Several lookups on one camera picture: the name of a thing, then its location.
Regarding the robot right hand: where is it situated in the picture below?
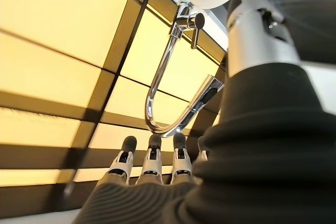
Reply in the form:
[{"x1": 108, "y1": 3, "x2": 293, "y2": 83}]
[{"x1": 73, "y1": 0, "x2": 336, "y2": 224}]

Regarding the chrome gooseneck kitchen faucet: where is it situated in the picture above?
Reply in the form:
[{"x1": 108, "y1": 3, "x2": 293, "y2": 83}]
[{"x1": 144, "y1": 0, "x2": 226, "y2": 139}]

